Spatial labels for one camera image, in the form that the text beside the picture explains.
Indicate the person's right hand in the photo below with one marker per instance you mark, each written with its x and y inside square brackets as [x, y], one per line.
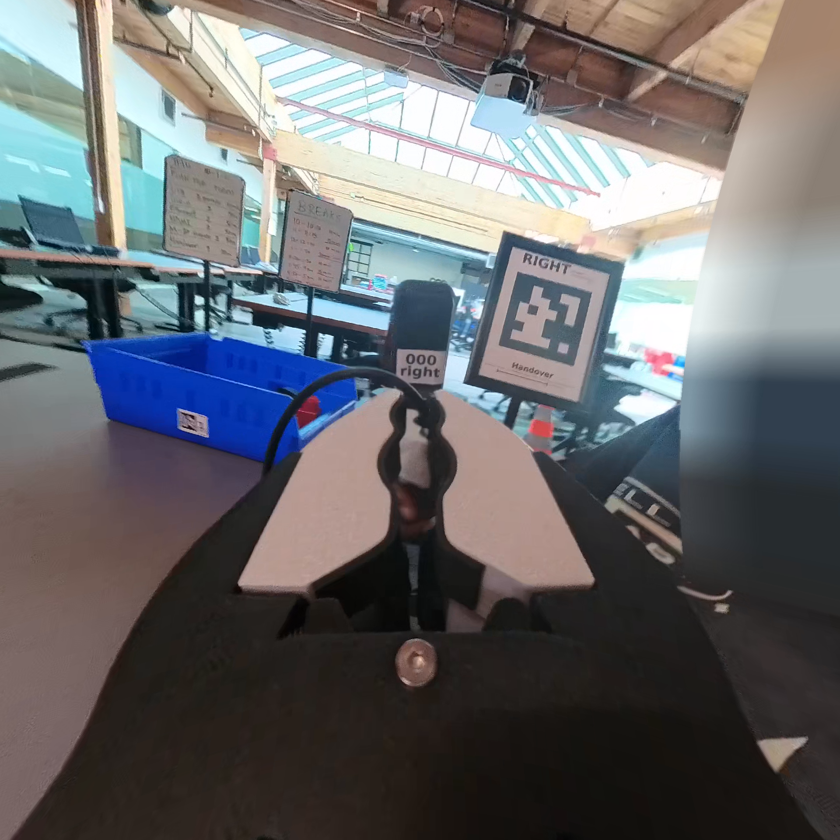
[418, 505]

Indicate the blue plastic bin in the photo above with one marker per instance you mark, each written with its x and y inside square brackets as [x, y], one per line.
[197, 387]

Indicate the written whiteboard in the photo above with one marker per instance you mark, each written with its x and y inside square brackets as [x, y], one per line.
[316, 240]
[204, 210]

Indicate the orange traffic cone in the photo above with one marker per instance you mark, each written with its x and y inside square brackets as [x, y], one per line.
[542, 431]

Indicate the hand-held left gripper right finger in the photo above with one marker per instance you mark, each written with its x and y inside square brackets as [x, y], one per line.
[515, 519]

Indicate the printed marker sign board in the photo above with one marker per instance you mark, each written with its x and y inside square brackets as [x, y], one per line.
[545, 319]

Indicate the long wooden office desk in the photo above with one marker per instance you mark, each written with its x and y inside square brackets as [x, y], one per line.
[79, 263]

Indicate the black rubber loop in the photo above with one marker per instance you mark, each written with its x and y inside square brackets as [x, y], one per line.
[295, 407]

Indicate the white ceiling projector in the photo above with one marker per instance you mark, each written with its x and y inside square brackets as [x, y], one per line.
[505, 99]

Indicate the red foam block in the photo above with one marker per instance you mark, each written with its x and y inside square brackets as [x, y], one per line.
[309, 410]

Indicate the wooden support post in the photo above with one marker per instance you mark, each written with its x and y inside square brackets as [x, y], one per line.
[100, 118]

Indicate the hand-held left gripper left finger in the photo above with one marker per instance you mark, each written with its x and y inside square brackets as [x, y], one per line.
[322, 519]

